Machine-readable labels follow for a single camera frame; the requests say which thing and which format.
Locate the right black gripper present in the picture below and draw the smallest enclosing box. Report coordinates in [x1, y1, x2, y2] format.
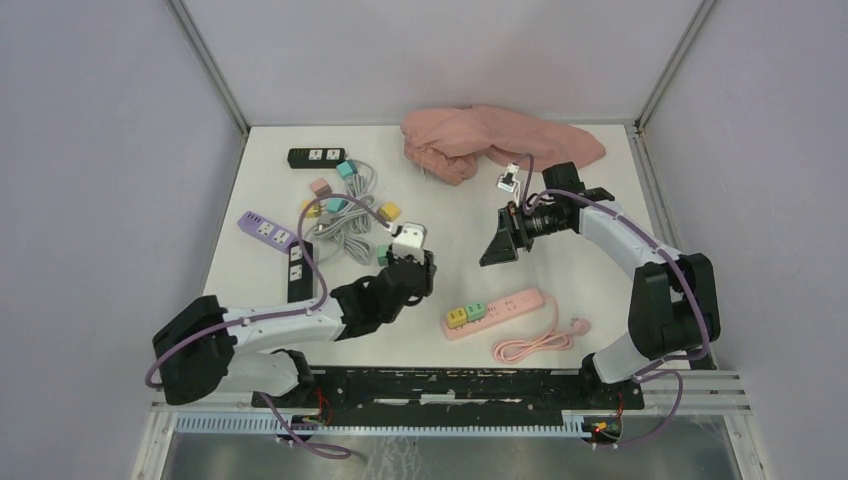
[480, 201, 569, 265]

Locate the green adapter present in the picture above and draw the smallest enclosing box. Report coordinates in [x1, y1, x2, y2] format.
[464, 302, 487, 323]
[375, 244, 390, 267]

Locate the yellow adapter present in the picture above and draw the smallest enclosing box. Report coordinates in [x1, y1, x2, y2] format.
[445, 307, 468, 329]
[377, 202, 402, 223]
[300, 200, 323, 218]

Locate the pink power strip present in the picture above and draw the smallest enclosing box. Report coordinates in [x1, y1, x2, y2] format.
[440, 288, 545, 341]

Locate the teal plug adapter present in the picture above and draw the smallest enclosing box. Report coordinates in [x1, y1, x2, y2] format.
[336, 160, 358, 181]

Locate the purple power strip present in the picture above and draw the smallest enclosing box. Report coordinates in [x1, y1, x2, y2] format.
[237, 211, 298, 253]

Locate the black power strip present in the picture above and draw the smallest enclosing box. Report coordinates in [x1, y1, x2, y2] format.
[287, 148, 347, 169]
[286, 241, 315, 303]

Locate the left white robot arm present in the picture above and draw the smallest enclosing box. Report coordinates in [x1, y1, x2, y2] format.
[148, 250, 436, 407]

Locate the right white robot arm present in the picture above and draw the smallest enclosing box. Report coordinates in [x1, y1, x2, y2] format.
[479, 162, 721, 408]

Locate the pink cloth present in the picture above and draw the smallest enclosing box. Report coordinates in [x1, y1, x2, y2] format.
[400, 105, 606, 186]

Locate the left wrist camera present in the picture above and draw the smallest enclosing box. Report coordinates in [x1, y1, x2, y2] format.
[390, 222, 427, 263]

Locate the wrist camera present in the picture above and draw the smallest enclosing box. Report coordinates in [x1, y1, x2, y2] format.
[390, 222, 427, 263]
[496, 163, 521, 195]

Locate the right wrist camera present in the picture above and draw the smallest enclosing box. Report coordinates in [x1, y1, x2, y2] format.
[496, 163, 521, 195]

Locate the grey cable of back strip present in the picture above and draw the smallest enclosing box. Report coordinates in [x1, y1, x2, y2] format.
[304, 185, 378, 263]

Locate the grey cable bundle centre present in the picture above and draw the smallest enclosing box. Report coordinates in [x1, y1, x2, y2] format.
[311, 198, 379, 266]

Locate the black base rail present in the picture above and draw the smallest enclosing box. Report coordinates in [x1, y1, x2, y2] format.
[271, 366, 645, 438]

